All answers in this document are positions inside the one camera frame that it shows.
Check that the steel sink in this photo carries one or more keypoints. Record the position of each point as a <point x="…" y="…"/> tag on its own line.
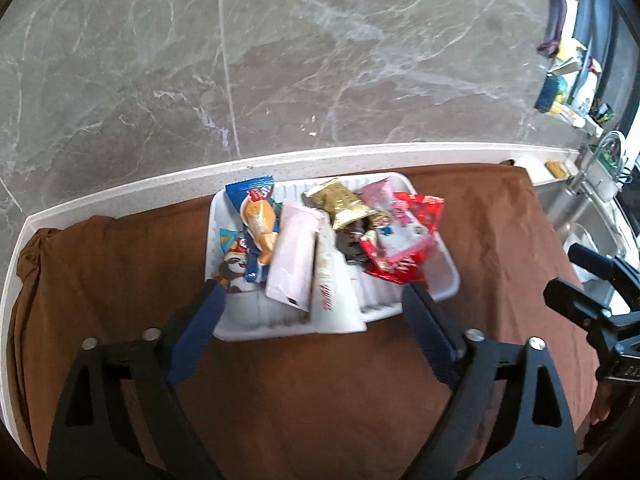
<point x="590" y="220"/>

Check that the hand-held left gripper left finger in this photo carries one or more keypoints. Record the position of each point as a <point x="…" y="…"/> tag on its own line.
<point x="195" y="330"/>

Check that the gold snack packet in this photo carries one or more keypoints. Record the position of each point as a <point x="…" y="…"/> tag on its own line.
<point x="340" y="200"/>

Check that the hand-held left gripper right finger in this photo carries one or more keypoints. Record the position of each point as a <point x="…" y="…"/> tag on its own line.
<point x="430" y="330"/>

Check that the dark brown snack packet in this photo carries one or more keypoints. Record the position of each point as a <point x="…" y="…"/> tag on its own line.
<point x="350" y="247"/>

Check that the red chocolate ball snack bag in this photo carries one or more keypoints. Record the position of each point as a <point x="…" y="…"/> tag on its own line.
<point x="425" y="215"/>

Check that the purple cloth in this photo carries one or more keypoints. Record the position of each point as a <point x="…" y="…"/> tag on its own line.
<point x="549" y="46"/>

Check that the metal faucet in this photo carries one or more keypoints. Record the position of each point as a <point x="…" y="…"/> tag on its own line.
<point x="597" y="160"/>

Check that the blue ice cream cone packet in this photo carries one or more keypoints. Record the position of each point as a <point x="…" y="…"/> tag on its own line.
<point x="257" y="215"/>

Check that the blue cartoon snack packet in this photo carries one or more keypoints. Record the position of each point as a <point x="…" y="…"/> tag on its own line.
<point x="232" y="260"/>

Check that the yellow sponge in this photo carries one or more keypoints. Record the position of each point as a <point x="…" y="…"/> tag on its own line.
<point x="557" y="169"/>

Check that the white plastic tray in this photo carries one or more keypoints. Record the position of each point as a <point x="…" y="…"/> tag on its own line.
<point x="250" y="310"/>

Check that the white snack packet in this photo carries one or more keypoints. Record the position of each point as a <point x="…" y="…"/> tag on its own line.
<point x="335" y="295"/>

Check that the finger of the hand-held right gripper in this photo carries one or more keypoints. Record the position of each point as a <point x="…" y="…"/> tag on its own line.
<point x="590" y="260"/>
<point x="570" y="300"/>

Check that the white bottle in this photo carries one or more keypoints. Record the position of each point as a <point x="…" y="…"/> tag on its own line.
<point x="585" y="87"/>

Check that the pale pink snack packet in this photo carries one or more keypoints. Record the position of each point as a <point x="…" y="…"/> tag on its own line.
<point x="295" y="255"/>

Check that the white cartoon figure packet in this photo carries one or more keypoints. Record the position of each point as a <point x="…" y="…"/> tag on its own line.
<point x="400" y="237"/>

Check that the brown cloth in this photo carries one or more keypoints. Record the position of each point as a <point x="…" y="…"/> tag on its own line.
<point x="310" y="390"/>

